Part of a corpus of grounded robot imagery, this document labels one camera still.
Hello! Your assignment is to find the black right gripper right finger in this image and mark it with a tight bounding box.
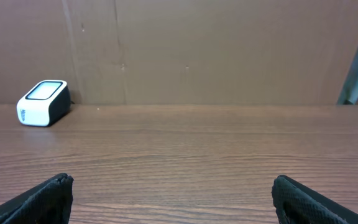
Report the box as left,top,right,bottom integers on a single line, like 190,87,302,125
272,175,358,224

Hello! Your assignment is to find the white black barcode scanner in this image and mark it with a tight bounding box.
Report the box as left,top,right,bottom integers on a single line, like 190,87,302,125
16,80,71,127

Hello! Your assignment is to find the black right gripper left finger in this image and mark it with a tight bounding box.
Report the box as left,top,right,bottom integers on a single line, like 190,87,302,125
0,173,73,224

